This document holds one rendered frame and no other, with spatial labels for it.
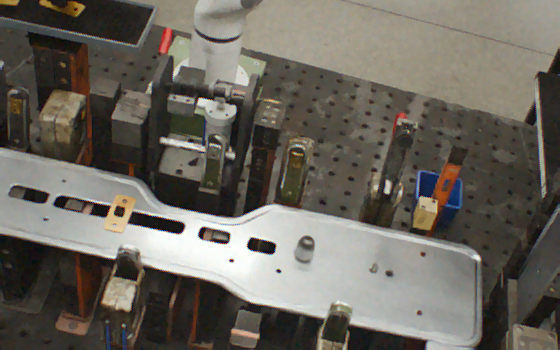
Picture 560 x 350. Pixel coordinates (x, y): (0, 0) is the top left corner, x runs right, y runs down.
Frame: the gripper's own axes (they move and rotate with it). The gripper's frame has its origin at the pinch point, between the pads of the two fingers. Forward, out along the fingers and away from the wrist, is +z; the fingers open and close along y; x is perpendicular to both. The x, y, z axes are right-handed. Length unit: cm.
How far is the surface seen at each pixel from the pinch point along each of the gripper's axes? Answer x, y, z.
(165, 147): 27.4, 8.2, 22.2
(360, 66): 40, -157, 119
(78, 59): 4.8, 2.7, 12.6
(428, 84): 69, -160, 119
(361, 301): 75, 29, 19
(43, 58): -1.8, 5.2, 13.2
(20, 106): 3.8, 21.7, 10.4
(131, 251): 38, 43, 9
